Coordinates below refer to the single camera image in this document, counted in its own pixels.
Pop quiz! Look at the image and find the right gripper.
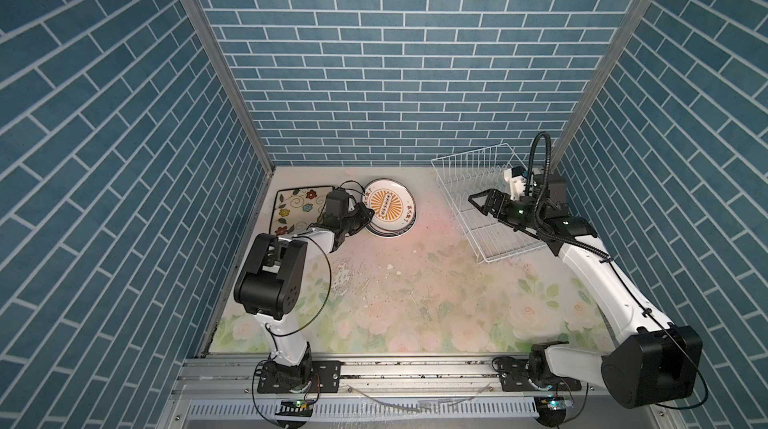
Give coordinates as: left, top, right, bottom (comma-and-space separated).
469, 190, 541, 232

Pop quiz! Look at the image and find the corner metal profile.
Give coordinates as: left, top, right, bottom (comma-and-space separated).
552, 0, 653, 168
180, 0, 275, 177

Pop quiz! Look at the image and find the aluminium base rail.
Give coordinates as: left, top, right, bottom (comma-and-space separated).
173, 354, 667, 399

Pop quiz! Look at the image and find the black square plate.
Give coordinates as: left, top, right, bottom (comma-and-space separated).
269, 185, 333, 236

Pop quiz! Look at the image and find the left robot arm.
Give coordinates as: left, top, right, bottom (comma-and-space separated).
233, 188, 375, 393

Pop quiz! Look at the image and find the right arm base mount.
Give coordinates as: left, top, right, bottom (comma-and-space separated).
491, 356, 582, 392

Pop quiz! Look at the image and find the right corner metal profile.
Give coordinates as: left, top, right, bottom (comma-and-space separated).
552, 0, 653, 168

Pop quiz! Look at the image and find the left corner metal profile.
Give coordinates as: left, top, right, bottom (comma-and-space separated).
180, 0, 275, 177

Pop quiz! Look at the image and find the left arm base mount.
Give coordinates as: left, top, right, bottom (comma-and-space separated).
255, 360, 342, 394

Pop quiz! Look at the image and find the round white plate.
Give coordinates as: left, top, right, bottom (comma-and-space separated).
363, 178, 417, 222
366, 216, 416, 238

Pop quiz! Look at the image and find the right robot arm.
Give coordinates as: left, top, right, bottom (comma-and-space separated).
468, 176, 705, 409

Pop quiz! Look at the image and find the white wire dish rack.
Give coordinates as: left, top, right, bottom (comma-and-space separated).
431, 140, 568, 263

